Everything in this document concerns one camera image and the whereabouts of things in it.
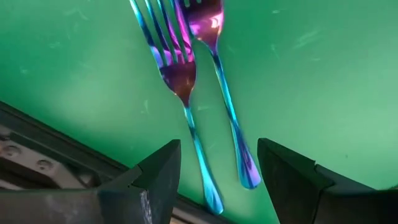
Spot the grey metal bracket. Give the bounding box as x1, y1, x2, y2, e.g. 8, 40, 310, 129
0, 133, 103, 191

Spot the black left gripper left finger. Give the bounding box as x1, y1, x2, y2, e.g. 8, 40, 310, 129
0, 139, 182, 224

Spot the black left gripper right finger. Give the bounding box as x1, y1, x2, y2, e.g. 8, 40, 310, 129
256, 138, 398, 224

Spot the iridescent rainbow fork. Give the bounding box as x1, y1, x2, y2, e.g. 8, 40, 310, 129
128, 0, 225, 216
174, 0, 262, 190

